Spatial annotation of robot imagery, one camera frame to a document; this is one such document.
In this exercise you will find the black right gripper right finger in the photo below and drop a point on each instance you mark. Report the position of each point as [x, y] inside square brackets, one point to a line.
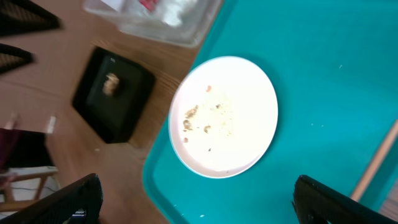
[316, 203]

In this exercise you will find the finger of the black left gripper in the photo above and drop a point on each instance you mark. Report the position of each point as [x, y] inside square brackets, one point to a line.
[13, 57]
[23, 16]

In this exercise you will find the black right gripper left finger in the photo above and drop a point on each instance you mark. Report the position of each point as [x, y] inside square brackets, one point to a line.
[79, 202]

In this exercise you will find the brown food scrap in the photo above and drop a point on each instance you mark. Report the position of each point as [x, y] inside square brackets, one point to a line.
[111, 84]

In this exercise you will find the large white plate with crumbs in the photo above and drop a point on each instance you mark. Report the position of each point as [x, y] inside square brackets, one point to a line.
[223, 117]

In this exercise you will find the red snack wrapper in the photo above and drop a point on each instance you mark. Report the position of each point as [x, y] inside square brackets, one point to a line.
[150, 5]

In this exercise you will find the wooden chopstick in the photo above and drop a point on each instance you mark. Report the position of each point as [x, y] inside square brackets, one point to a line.
[374, 165]

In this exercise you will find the black tray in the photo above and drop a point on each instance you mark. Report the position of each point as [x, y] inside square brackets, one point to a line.
[113, 118]

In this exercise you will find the clear plastic bin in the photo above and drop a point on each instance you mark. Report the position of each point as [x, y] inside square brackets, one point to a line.
[133, 18]

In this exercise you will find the wooden chair frame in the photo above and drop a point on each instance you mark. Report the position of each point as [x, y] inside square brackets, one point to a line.
[22, 187]

